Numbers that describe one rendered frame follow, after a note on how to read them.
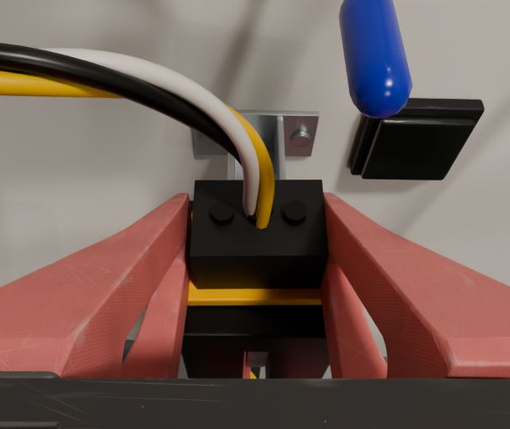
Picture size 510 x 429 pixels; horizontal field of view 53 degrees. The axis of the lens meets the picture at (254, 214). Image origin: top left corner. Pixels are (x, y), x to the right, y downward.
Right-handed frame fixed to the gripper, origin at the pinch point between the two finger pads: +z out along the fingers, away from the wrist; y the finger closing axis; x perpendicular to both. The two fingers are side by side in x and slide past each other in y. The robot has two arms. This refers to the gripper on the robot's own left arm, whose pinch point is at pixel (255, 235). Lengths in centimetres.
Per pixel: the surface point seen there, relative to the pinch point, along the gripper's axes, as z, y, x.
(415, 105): 7.1, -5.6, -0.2
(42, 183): 9.3, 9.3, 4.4
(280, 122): 7.4, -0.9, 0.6
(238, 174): 7.0, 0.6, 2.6
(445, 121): 6.8, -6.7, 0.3
